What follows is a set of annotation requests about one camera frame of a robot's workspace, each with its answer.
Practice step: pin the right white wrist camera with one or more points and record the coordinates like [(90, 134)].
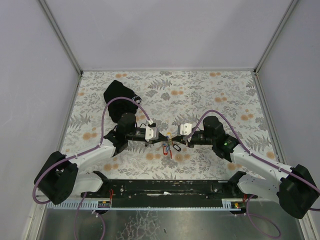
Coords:
[(184, 129)]

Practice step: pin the floral table mat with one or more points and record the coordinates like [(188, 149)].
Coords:
[(170, 98)]

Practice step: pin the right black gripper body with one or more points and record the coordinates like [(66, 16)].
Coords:
[(187, 141)]

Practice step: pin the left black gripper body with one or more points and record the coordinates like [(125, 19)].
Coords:
[(140, 135)]

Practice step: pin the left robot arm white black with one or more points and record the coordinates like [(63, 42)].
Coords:
[(59, 177)]

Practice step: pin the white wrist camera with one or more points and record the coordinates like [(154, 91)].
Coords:
[(151, 131), (184, 129)]

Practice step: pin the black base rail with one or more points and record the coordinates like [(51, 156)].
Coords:
[(167, 194)]

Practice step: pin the black drawstring bag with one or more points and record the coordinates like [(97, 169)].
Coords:
[(120, 106)]

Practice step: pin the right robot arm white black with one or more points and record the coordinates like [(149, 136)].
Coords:
[(293, 188)]

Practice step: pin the grey slotted cable duct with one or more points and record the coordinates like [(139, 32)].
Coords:
[(87, 204)]

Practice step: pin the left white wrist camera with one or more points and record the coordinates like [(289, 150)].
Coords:
[(151, 131)]

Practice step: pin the key bunch with coloured tags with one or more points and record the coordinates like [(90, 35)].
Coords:
[(170, 145)]

